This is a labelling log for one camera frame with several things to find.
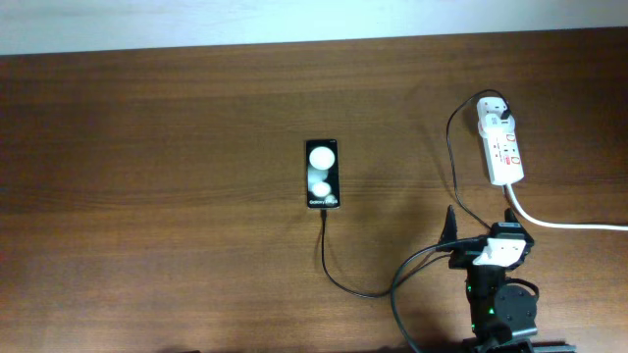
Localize black smartphone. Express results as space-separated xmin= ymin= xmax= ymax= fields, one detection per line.
xmin=305 ymin=139 xmax=341 ymax=210

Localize white charger adapter plug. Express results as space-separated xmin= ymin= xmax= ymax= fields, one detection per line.
xmin=477 ymin=97 xmax=515 ymax=138

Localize black USB charging cable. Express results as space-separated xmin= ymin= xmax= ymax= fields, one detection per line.
xmin=320 ymin=87 xmax=512 ymax=299

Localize white power strip cord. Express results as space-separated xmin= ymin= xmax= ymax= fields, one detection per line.
xmin=502 ymin=182 xmax=628 ymax=231

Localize white power strip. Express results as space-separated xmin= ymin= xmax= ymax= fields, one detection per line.
xmin=481 ymin=131 xmax=524 ymax=186

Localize right camera black cable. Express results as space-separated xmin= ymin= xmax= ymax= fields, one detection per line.
xmin=390 ymin=236 xmax=492 ymax=353

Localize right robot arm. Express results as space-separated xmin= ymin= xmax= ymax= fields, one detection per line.
xmin=438 ymin=207 xmax=577 ymax=353

